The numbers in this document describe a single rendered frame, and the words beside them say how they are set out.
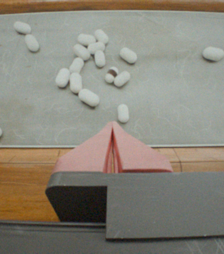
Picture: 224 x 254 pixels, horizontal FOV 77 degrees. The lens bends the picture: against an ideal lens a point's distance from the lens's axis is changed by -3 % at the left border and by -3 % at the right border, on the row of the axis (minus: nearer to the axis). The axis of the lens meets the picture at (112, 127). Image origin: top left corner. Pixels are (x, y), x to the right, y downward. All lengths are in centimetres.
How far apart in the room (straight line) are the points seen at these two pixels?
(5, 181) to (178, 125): 28
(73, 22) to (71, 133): 24
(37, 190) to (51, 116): 12
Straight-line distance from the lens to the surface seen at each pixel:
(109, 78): 26
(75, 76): 27
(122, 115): 23
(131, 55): 29
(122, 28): 36
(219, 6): 46
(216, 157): 27
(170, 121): 27
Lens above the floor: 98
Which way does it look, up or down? 76 degrees down
